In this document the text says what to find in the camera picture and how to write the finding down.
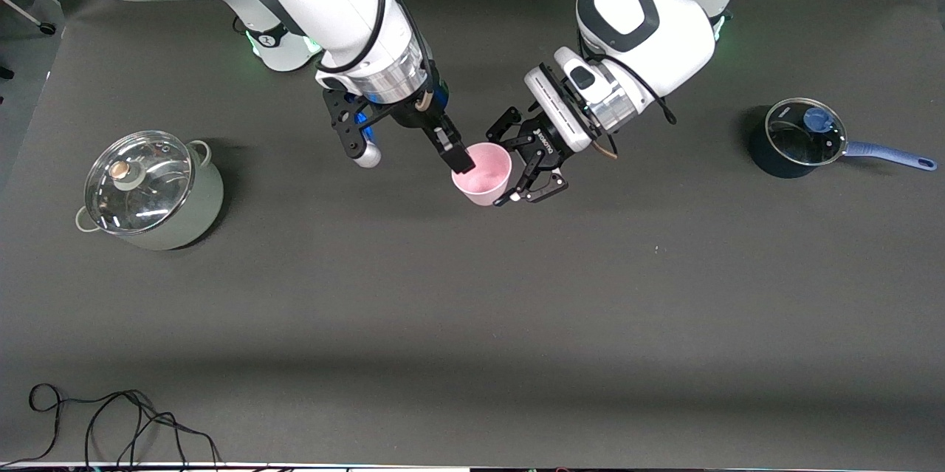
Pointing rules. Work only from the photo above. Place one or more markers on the thin stand leg black foot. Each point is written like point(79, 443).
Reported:
point(47, 28)

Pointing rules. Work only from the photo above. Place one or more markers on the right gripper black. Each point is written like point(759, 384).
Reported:
point(415, 116)

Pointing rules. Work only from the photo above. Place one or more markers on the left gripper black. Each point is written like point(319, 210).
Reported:
point(541, 146)

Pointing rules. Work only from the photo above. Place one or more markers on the grey-green cooking pot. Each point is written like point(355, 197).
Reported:
point(203, 199)

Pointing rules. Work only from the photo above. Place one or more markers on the dark blue saucepan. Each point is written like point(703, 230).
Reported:
point(771, 154)

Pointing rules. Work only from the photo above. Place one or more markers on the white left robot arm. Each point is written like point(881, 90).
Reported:
point(664, 36)

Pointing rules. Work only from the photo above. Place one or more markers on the glass lid with blue knob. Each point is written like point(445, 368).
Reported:
point(801, 134)

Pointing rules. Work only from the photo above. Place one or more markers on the pink plastic cup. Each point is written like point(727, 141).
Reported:
point(487, 176)

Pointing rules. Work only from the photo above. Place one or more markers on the glass lid with metal knob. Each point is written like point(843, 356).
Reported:
point(148, 191)

